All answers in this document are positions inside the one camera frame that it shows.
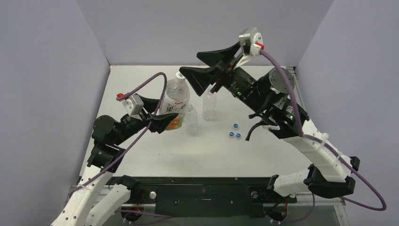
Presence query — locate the aluminium rail frame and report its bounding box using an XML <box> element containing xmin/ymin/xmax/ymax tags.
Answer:
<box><xmin>59</xmin><ymin>66</ymin><xmax>350</xmax><ymax>226</ymax></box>

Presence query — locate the green orange label bottle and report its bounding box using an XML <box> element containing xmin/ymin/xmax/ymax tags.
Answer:
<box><xmin>159</xmin><ymin>77</ymin><xmax>190</xmax><ymax>130</ymax></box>

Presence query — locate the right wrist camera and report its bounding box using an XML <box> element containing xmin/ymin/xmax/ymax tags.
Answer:
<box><xmin>234</xmin><ymin>27</ymin><xmax>264</xmax><ymax>69</ymax></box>

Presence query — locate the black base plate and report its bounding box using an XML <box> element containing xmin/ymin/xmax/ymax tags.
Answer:
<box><xmin>125</xmin><ymin>177</ymin><xmax>297</xmax><ymax>218</ymax></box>

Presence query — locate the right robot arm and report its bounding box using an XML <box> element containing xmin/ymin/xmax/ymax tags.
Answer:
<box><xmin>179</xmin><ymin>44</ymin><xmax>360</xmax><ymax>201</ymax></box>

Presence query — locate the white green text cap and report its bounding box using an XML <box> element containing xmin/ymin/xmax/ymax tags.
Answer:
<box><xmin>175</xmin><ymin>72</ymin><xmax>185</xmax><ymax>82</ymax></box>

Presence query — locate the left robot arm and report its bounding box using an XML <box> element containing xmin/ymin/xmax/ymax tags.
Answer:
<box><xmin>52</xmin><ymin>94</ymin><xmax>178</xmax><ymax>226</ymax></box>

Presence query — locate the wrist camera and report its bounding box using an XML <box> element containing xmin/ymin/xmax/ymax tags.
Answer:
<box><xmin>234</xmin><ymin>27</ymin><xmax>264</xmax><ymax>69</ymax></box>
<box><xmin>119</xmin><ymin>94</ymin><xmax>144</xmax><ymax>120</ymax></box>

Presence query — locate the clear bottle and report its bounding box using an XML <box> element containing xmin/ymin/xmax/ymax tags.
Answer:
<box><xmin>202</xmin><ymin>88</ymin><xmax>216</xmax><ymax>121</ymax></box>
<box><xmin>184</xmin><ymin>104</ymin><xmax>199</xmax><ymax>135</ymax></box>

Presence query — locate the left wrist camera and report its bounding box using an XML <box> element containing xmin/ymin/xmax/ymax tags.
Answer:
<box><xmin>119</xmin><ymin>94</ymin><xmax>144</xmax><ymax>120</ymax></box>

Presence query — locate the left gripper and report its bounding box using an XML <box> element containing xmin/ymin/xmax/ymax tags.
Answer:
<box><xmin>114</xmin><ymin>95</ymin><xmax>177</xmax><ymax>145</ymax></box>

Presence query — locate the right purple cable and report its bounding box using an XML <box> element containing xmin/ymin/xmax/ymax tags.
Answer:
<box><xmin>260</xmin><ymin>49</ymin><xmax>387</xmax><ymax>225</ymax></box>

